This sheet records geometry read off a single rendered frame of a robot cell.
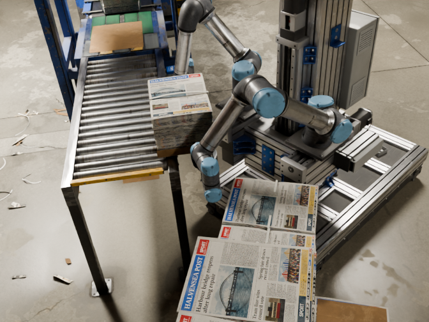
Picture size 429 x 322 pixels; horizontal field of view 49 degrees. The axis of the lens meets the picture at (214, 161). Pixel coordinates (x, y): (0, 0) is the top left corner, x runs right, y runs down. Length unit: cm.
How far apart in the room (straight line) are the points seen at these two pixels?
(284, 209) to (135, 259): 124
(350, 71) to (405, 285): 121
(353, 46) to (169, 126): 101
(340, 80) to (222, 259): 143
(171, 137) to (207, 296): 102
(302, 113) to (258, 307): 90
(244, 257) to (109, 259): 160
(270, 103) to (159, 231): 148
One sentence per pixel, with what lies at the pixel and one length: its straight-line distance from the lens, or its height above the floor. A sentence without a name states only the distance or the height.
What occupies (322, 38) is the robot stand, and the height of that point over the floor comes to 126.
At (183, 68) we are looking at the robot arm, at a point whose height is 100.
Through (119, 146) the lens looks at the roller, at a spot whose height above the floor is 79.
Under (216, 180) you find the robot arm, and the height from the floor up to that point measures 89.
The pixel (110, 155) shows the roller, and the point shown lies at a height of 79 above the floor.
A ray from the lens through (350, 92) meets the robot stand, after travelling 268.
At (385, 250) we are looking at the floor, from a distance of 303.
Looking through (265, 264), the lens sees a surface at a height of 107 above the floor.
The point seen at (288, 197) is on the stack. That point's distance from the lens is 204.
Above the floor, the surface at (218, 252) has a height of 107.
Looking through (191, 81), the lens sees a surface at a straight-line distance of 244.
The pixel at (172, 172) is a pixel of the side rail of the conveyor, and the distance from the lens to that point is 224.
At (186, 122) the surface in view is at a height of 99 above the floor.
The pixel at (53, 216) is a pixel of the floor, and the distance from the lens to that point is 338.
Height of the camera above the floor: 223
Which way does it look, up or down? 39 degrees down
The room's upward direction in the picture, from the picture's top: 4 degrees counter-clockwise
